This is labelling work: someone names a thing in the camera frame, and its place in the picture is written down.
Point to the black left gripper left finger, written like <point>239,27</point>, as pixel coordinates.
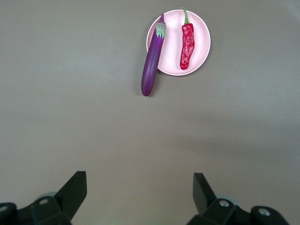
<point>68,199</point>

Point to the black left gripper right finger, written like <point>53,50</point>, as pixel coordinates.
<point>208,206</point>

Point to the long purple eggplant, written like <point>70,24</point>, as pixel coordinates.
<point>151,65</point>

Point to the red chili pepper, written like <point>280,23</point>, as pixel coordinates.
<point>187,42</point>

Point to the brown table cover mat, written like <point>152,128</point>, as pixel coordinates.
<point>70,93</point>

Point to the pink round plate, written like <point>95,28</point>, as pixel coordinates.
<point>173,47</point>

